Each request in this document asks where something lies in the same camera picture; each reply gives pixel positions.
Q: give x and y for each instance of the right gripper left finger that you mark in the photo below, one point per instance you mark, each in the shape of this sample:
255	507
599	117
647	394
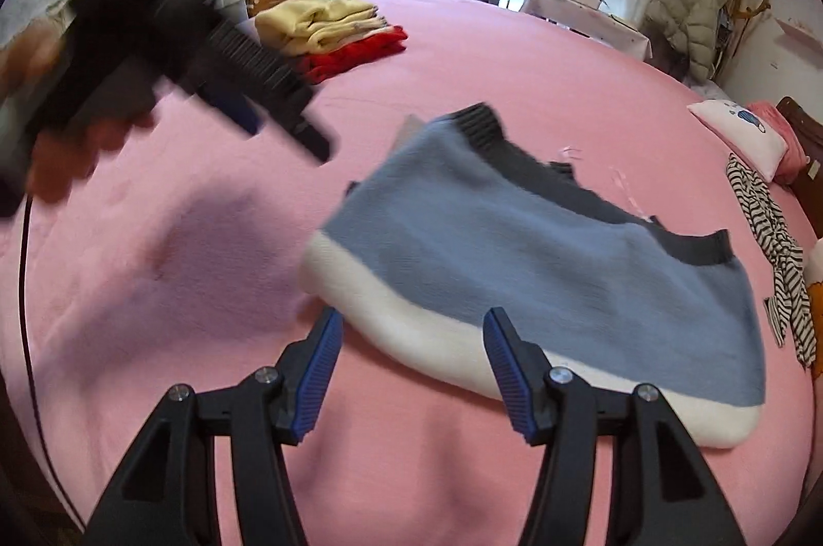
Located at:
164	490

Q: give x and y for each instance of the pink bed sheet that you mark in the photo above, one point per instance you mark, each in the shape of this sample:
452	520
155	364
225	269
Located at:
180	261

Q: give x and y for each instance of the white cartoon pillow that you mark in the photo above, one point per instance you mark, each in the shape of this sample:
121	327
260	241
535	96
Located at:
751	138

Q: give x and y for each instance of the beige puffer jacket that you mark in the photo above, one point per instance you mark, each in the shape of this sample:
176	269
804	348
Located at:
690	27

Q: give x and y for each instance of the black white striped garment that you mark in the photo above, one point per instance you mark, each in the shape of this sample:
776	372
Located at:
788	309

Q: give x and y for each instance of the small table pink cloth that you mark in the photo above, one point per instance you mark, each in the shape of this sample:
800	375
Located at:
594	24

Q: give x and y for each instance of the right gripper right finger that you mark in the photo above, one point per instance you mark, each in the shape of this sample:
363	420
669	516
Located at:
662	490

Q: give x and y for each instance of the red folded garment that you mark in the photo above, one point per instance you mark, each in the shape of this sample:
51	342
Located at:
377	45

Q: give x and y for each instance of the yellow folded garment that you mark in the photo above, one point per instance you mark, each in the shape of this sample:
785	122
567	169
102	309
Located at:
297	27

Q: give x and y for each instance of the blue white knit sweater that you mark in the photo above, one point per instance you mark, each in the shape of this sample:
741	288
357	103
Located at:
459	221

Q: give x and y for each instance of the person left hand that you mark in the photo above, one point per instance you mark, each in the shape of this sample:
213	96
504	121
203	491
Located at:
66	153

